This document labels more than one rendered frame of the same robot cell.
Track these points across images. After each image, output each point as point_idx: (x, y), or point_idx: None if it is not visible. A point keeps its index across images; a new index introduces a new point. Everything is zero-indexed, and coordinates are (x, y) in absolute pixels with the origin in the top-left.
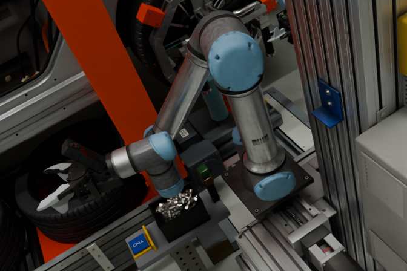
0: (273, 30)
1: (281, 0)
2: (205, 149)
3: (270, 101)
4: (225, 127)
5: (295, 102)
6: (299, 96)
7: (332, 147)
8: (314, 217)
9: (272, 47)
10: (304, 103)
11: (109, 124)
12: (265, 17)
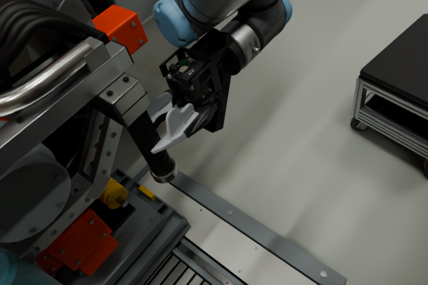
0: (159, 111)
1: (171, 23)
2: None
3: (158, 184)
4: (90, 278)
5: (195, 173)
6: (198, 161)
7: None
8: None
9: (167, 159)
10: (209, 173)
11: None
12: (132, 87)
